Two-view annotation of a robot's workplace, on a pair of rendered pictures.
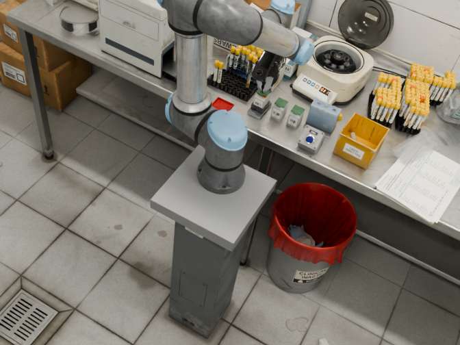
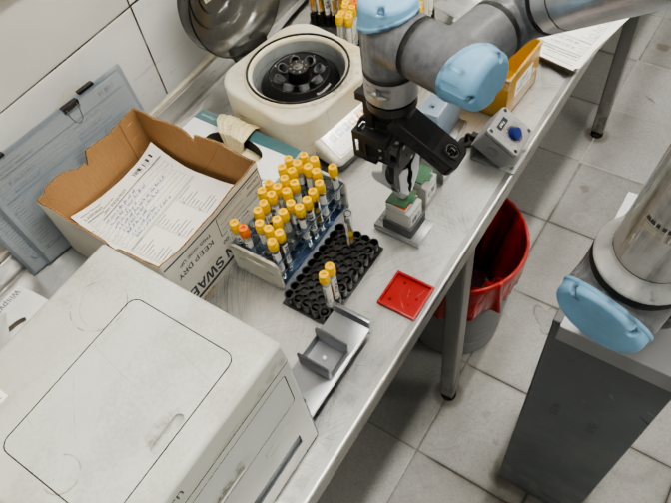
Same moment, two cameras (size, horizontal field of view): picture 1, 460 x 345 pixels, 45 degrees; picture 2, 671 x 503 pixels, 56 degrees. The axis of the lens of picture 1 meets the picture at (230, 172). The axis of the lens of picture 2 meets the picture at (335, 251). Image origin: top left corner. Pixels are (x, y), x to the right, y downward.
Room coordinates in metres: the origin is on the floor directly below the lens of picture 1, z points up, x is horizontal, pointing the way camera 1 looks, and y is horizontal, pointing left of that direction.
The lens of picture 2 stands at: (1.41, 0.59, 1.77)
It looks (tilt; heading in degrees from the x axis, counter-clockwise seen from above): 55 degrees down; 290
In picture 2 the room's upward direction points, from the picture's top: 11 degrees counter-clockwise
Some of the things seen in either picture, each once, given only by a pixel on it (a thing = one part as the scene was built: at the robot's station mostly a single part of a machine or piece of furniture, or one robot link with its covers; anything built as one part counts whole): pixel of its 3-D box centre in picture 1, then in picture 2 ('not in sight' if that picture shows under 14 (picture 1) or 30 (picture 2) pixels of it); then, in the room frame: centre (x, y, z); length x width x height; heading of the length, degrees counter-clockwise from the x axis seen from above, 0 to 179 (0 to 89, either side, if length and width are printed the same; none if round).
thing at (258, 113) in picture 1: (260, 106); (403, 221); (1.52, -0.07, 0.89); 0.09 x 0.05 x 0.04; 157
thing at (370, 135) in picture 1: (360, 141); (492, 70); (1.40, -0.42, 0.93); 0.13 x 0.13 x 0.10; 65
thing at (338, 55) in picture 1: (336, 63); (300, 79); (1.76, -0.33, 0.97); 0.15 x 0.15 x 0.07
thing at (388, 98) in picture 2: not in sight; (389, 83); (1.53, -0.07, 1.19); 0.08 x 0.08 x 0.05
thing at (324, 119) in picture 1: (322, 117); (439, 116); (1.49, -0.29, 0.92); 0.10 x 0.07 x 0.10; 70
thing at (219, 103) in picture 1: (221, 106); (405, 295); (1.50, 0.07, 0.88); 0.07 x 0.07 x 0.01; 68
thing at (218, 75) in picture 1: (234, 74); (330, 256); (1.62, 0.05, 0.93); 0.17 x 0.09 x 0.11; 69
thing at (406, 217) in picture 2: (261, 100); (403, 211); (1.52, -0.07, 0.92); 0.05 x 0.04 x 0.06; 157
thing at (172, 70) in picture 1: (183, 70); (316, 368); (1.61, 0.24, 0.92); 0.21 x 0.07 x 0.05; 68
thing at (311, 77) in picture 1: (332, 70); (309, 94); (1.74, -0.32, 0.94); 0.30 x 0.24 x 0.12; 149
